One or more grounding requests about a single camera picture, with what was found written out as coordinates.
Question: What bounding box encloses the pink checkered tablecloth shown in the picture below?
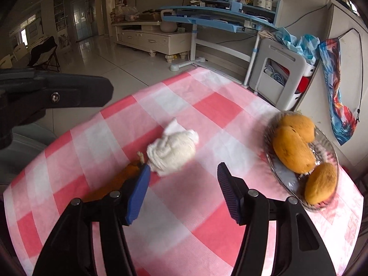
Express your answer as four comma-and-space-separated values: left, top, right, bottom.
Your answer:
3, 67, 364, 276

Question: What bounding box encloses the small round mango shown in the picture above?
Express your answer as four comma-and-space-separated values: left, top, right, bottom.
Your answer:
305, 162, 338, 204

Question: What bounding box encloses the pink kettlebell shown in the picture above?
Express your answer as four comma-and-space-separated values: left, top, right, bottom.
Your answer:
159, 9, 178, 33

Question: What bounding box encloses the black folding chair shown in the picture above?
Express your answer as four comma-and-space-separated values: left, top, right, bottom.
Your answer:
28, 36, 61, 73

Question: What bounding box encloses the blue study desk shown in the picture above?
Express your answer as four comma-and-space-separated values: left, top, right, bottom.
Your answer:
159, 0, 284, 72

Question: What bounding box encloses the clear plastic bag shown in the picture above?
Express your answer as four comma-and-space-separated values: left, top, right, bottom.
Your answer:
111, 3, 140, 22

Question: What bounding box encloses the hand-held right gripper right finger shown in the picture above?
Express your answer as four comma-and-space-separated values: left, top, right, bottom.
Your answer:
217, 162, 337, 276

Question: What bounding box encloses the blue plastic bag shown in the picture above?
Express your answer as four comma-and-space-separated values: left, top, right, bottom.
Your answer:
275, 27, 320, 65

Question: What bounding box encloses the glass dish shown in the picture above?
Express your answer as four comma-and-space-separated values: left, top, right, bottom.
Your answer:
264, 111, 340, 213

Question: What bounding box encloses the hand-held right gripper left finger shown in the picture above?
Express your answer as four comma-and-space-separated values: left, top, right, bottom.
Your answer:
33, 164, 151, 276

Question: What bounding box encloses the large yellow mango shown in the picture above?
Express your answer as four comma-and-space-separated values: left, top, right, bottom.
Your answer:
273, 126, 316, 174

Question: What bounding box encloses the cream television cabinet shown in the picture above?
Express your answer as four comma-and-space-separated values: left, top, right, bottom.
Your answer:
112, 20, 193, 57

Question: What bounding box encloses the black hanging cord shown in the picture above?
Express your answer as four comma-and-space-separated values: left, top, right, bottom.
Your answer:
338, 28, 363, 121

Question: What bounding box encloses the balled white tissue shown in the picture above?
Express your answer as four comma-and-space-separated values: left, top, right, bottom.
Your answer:
147, 118, 199, 177

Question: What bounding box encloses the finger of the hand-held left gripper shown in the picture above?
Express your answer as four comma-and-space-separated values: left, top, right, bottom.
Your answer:
40, 75, 114, 110

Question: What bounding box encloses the grey-green chair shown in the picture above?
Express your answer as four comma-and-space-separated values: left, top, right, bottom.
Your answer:
0, 122, 58, 186

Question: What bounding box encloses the white cabinet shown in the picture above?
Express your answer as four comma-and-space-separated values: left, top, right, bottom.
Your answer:
296, 0, 368, 121

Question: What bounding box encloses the small orange peel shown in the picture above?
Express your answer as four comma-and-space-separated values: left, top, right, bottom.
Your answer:
83, 151, 147, 203

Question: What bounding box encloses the colourful printed bag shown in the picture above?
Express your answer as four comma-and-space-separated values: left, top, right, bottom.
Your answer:
319, 38, 360, 146

